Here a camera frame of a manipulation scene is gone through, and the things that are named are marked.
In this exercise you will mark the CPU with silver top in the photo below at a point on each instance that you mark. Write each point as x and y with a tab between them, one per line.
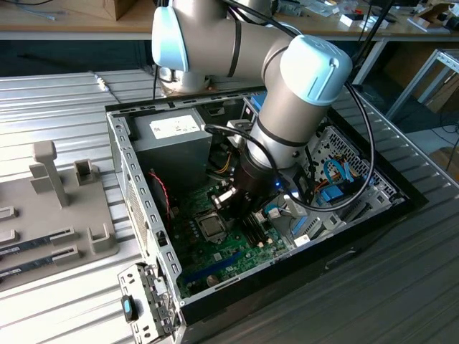
210	226

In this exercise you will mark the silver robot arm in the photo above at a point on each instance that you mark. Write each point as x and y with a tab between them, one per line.
294	107

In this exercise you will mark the CPU socket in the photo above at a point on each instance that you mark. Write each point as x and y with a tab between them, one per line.
225	224

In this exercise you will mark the black RAM slot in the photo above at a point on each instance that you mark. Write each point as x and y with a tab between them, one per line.
259	229
251	233

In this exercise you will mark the small white label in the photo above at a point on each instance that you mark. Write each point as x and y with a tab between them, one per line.
301	241

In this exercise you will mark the blue disk carrier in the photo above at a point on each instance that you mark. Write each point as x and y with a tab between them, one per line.
331	193

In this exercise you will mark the blue expansion slot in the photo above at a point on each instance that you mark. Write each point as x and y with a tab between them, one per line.
231	258

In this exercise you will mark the green motherboard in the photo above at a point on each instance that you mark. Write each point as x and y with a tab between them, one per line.
229	258

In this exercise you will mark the perforated metal disk bay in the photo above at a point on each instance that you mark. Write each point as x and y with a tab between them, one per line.
322	225

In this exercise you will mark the metal drive cage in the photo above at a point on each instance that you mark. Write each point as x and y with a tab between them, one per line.
249	109

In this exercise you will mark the grey power supply unit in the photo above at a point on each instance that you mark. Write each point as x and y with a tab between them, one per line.
172	157

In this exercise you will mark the black case fan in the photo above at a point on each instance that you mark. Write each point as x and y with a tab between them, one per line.
157	195

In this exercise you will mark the white power supply label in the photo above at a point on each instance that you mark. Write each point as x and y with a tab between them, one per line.
172	127

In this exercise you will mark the round coin cell battery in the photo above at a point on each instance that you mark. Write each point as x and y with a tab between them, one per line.
212	279

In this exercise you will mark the small blue clip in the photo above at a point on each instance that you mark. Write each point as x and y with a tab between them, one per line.
370	182

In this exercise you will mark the black PC case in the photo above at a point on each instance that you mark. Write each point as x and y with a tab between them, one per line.
305	297

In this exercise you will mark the black slanted pole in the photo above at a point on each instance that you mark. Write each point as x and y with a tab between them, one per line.
364	53

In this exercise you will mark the black latch blue inlay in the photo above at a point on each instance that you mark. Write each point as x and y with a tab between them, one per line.
127	308

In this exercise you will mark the white boxes on desk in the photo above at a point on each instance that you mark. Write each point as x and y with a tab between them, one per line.
349	20

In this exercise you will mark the brown floor box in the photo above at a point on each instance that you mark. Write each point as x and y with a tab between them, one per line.
446	157

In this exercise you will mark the grey parts rack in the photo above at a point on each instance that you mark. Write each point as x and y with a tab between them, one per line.
54	215

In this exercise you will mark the flat brown cardboard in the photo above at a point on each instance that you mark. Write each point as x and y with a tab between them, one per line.
444	93

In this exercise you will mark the wooden desk white legs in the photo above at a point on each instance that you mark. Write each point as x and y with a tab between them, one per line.
412	32

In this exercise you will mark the cardboard box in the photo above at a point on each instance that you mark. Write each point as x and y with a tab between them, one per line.
118	7

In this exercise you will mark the dark RAM stick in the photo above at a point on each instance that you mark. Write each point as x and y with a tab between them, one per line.
25	246
25	267

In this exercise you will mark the folded cardboard piece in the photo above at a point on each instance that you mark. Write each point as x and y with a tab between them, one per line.
430	14

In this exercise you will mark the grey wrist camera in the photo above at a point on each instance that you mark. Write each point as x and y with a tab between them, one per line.
224	198

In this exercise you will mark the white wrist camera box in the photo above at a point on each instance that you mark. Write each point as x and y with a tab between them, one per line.
295	208

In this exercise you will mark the blue plastic rail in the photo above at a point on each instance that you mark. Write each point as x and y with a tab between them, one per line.
299	225

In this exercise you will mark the metal slot bracket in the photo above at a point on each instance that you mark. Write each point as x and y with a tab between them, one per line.
131	279

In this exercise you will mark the aluminium profile frame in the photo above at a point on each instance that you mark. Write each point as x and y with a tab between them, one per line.
444	59

